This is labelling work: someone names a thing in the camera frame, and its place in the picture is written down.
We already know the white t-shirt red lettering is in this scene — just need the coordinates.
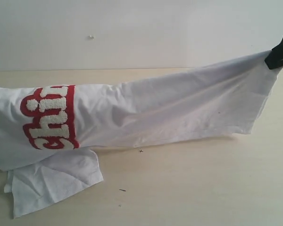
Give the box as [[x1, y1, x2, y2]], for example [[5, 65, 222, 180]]
[[0, 52, 279, 218]]

